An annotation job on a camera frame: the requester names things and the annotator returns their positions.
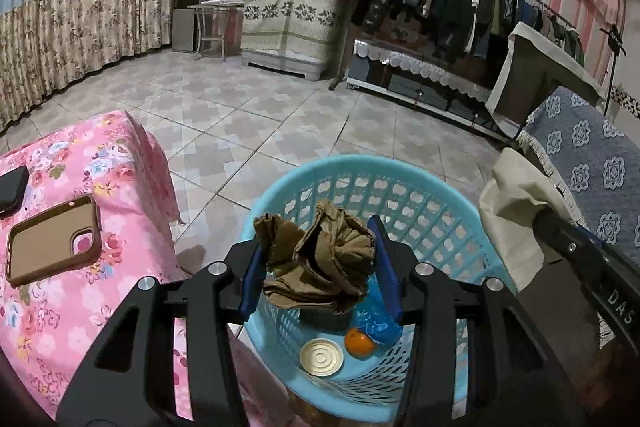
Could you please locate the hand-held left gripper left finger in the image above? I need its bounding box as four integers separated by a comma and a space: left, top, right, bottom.
55, 241, 266, 427

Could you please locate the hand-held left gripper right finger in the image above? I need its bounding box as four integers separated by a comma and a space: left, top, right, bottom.
367, 214, 573, 427

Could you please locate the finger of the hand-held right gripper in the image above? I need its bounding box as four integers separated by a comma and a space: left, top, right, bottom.
532, 206, 608, 288

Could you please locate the blue plastic bag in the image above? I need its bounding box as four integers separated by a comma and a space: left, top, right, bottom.
352, 272, 405, 348

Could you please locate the light blue plastic basket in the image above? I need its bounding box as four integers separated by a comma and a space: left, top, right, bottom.
240, 155, 518, 413

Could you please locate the brown paper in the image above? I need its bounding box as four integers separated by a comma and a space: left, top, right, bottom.
252, 199, 377, 315

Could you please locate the large orange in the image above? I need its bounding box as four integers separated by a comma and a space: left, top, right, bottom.
345, 327, 377, 360

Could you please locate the yellow round lid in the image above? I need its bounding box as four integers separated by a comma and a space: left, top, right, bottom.
300, 338, 346, 377

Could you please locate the beige cloth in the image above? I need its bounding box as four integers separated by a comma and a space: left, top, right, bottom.
478, 148, 568, 293

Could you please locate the blue patterned sofa cover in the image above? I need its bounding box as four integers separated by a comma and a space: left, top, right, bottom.
515, 86, 640, 268

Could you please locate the covered television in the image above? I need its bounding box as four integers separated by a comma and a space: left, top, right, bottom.
486, 21, 608, 142

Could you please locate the low dark cabinet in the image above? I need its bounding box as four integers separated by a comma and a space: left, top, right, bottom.
346, 38, 511, 142

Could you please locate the black stand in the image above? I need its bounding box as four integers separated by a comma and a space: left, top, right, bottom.
600, 24, 628, 118

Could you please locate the white lace cloth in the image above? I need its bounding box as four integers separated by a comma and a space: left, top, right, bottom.
352, 38, 493, 105

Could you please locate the brown phone case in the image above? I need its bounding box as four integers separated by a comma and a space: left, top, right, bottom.
6, 194, 103, 289

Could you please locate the metal clothes rack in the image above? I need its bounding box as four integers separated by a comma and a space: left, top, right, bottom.
327, 0, 581, 90

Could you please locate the black flat case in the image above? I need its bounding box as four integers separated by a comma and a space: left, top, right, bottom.
0, 165, 31, 215

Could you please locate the cabinet under patterned cloth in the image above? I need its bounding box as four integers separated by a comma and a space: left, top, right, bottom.
240, 0, 351, 82

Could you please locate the small glass table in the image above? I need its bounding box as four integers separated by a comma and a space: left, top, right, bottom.
187, 0, 246, 60

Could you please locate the grey water dispenser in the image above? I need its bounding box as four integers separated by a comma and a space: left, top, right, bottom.
171, 0, 220, 54

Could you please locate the blue floral curtain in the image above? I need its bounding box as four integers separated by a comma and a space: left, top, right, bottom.
0, 0, 201, 132

